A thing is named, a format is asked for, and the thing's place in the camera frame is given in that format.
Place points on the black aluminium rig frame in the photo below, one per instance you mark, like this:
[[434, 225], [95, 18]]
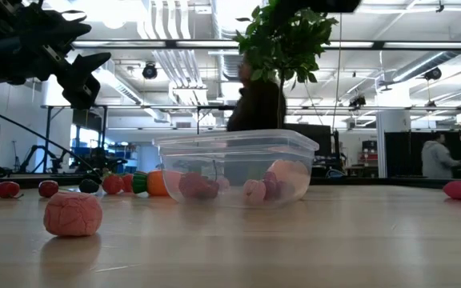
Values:
[[34, 182]]

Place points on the red cherry toy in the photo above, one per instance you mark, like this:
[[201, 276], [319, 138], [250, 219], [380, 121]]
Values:
[[7, 189], [48, 189]]

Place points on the orange carrot toy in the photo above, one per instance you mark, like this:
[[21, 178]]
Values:
[[154, 184]]

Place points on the small pink fruit toy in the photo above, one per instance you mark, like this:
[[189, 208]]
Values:
[[254, 191]]

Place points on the pink wrinkled ball toy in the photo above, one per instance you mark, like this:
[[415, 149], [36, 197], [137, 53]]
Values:
[[72, 214]]

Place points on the peach toy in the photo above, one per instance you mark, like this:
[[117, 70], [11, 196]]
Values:
[[292, 176]]

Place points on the dark office partition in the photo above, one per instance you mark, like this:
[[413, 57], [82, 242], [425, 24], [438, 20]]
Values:
[[398, 152]]

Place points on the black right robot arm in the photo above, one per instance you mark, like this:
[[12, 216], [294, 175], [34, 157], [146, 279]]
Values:
[[326, 5]]

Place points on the person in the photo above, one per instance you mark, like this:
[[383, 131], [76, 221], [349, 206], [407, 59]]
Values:
[[254, 104], [438, 160]]

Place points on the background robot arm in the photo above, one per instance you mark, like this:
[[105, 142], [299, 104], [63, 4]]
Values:
[[30, 158]]

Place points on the red strawberry toy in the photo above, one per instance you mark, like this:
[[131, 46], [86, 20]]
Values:
[[128, 182], [190, 185], [112, 184]]

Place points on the black ceiling spotlight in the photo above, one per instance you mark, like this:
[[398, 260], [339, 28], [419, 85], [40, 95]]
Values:
[[149, 71], [432, 74]]

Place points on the clear plastic tupperware container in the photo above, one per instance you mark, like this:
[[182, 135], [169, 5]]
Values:
[[166, 176]]

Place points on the overhead bar with light strips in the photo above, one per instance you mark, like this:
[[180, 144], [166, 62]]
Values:
[[171, 45]]

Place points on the green plant in black pot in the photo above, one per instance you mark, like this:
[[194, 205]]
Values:
[[286, 44]]

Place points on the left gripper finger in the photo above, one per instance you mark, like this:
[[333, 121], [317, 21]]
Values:
[[70, 31], [80, 86]]

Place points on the black background monitor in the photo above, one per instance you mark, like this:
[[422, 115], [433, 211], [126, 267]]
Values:
[[310, 140]]

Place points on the dark green avocado toy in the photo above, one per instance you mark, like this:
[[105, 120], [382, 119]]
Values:
[[89, 186]]

